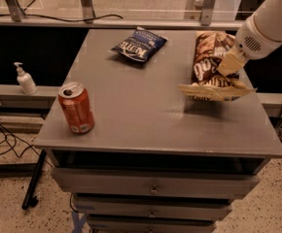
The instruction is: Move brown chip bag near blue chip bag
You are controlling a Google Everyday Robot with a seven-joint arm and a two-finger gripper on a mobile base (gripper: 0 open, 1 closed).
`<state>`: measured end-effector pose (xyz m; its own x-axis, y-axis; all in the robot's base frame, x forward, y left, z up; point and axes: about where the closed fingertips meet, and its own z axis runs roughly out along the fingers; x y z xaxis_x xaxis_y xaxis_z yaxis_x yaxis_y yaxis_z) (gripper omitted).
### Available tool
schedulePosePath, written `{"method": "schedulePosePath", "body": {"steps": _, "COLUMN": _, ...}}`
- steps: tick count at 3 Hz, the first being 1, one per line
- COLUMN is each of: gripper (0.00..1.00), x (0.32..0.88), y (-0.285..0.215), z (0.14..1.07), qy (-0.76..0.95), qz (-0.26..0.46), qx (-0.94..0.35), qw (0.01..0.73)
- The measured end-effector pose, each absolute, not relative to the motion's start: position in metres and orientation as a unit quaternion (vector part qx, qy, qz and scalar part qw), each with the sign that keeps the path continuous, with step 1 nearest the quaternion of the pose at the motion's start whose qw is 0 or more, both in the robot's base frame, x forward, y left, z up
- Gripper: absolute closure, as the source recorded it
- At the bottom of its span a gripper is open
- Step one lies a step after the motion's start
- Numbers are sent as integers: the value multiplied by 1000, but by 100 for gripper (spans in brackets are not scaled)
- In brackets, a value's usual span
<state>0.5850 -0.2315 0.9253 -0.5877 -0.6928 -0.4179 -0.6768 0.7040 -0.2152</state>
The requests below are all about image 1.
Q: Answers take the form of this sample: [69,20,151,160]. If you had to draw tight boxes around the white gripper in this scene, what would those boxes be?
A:
[217,16,277,77]

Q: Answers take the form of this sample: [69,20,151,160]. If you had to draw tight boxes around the brown Late July chip bag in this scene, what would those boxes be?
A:
[179,31,255,101]

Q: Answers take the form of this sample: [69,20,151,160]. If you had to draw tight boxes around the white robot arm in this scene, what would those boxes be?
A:
[217,0,282,76]

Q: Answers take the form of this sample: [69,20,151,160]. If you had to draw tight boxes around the blue Kettle chip bag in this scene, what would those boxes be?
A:
[111,27,168,63]

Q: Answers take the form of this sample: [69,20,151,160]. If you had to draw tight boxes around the grey drawer cabinet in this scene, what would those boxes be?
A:
[35,29,282,233]

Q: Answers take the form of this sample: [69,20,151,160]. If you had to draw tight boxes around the orange soda can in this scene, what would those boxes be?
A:
[58,82,94,134]

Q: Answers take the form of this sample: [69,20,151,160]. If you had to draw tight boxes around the white pump bottle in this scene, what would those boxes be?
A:
[14,62,37,95]

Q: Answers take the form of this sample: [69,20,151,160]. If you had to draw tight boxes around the black metal leg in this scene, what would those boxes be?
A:
[21,150,46,210]

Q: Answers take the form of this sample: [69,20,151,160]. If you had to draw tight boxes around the black cable on ledge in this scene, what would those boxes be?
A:
[0,13,124,23]

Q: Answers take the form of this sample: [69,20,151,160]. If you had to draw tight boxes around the black floor cables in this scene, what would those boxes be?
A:
[0,95,42,158]

